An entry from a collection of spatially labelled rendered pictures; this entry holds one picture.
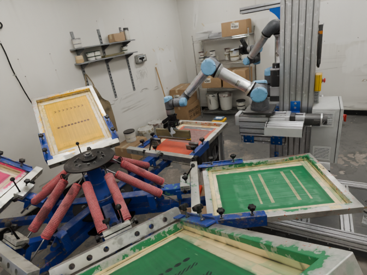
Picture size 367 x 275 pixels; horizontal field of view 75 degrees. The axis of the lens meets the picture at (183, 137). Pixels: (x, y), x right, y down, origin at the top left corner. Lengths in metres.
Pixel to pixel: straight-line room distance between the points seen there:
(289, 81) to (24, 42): 3.01
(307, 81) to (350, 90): 3.39
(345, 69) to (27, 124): 5.19
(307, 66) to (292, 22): 0.34
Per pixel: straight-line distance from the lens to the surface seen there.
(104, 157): 1.50
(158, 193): 1.47
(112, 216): 1.49
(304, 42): 2.07
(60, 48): 3.84
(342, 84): 5.42
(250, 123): 2.06
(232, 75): 1.84
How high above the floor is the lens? 1.91
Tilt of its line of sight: 23 degrees down
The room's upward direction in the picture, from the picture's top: 9 degrees counter-clockwise
